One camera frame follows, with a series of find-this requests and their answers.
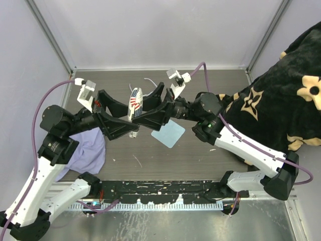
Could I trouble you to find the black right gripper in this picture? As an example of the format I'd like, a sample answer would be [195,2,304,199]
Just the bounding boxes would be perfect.
[131,82,202,132]

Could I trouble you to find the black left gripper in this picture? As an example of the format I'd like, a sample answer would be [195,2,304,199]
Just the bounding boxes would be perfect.
[65,90,138,139]

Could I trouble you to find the flag print glasses case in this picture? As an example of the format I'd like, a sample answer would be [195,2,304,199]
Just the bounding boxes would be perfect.
[127,87,143,122]

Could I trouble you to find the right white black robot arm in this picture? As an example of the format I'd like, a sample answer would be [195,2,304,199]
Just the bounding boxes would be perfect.
[132,88,299,201]

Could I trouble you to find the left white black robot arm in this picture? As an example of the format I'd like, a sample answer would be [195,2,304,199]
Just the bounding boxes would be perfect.
[1,90,137,240]

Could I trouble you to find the white rectangular sunglasses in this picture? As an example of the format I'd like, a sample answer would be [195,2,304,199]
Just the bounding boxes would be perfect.
[128,77,157,97]

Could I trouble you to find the light blue cleaning cloth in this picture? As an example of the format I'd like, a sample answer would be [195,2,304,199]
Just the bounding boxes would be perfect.
[151,120,185,149]

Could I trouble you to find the lavender crumpled cloth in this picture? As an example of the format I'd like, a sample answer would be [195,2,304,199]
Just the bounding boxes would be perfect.
[55,128,106,182]

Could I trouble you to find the black floral plush blanket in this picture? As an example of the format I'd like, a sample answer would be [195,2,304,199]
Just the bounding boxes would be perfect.
[218,24,320,153]

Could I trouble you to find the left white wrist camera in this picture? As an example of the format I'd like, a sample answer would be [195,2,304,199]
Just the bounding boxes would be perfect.
[74,78,96,112]

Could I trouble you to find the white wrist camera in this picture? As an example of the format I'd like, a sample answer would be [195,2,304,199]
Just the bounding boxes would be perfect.
[167,68,191,100]
[74,78,96,112]

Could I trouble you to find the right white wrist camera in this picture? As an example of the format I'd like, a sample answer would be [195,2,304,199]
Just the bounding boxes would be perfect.
[167,68,191,100]

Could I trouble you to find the left aluminium frame post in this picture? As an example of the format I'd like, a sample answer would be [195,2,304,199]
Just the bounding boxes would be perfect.
[26,0,77,74]

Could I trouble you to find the aluminium frame post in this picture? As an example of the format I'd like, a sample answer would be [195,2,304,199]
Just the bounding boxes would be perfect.
[245,0,292,75]
[26,0,77,74]

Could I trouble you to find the black paint-splattered base plate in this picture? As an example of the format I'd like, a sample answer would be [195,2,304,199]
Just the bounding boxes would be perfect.
[86,180,236,204]

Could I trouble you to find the slotted white cable duct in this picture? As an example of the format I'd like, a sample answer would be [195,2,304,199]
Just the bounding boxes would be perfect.
[69,200,224,212]

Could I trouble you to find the right aluminium frame post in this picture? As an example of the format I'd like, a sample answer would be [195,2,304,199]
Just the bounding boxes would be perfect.
[245,0,292,75]

